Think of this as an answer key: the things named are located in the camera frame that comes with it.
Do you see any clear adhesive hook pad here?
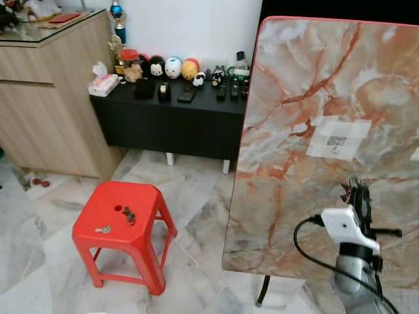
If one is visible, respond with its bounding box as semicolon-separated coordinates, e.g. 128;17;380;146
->
306;116;371;161

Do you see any marble pattern table top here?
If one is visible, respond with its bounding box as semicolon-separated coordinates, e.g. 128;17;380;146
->
221;16;419;290

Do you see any black metal table leg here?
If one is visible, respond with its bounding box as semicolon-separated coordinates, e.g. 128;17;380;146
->
255;275;271;307

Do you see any clear bottle with dark cap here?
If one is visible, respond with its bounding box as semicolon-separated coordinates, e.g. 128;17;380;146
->
236;51;250;77

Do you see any small black white figurine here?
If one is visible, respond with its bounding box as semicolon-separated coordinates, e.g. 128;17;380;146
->
211;65;225;87

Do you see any black television screen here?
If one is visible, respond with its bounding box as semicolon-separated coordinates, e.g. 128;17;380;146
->
260;0;419;26

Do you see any black phone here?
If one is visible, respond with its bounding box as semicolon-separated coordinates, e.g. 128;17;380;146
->
177;84;198;103

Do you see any black low console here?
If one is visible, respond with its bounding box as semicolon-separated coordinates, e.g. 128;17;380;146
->
90;75;248;163

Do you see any yellow round figurine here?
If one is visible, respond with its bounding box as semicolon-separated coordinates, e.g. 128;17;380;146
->
181;58;200;81

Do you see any dark key bunch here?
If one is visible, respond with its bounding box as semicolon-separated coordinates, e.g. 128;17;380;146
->
122;206;137;226

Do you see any black white round figurine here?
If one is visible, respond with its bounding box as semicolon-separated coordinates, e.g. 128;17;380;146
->
149;56;166;78

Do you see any red plastic stool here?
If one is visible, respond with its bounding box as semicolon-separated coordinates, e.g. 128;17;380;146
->
72;181;177;296

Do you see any small brown teddy bear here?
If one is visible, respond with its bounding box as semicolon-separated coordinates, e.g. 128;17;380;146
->
126;64;144;83

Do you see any jar with red lid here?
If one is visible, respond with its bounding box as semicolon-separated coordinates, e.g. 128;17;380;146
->
119;48;140;74

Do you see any pink white tissue pack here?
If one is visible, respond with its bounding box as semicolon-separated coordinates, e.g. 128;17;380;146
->
88;62;120;97

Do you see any blue trophy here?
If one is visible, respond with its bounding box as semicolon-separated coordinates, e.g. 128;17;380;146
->
108;0;127;45

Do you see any light wooden cabinet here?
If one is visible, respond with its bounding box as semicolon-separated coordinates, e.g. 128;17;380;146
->
0;10;128;181

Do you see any flat red book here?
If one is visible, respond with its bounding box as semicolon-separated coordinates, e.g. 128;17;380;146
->
49;12;82;25

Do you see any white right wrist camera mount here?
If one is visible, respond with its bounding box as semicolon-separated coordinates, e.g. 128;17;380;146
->
320;206;381;256

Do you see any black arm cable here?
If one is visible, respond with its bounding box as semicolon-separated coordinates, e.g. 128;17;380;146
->
293;213;399;314

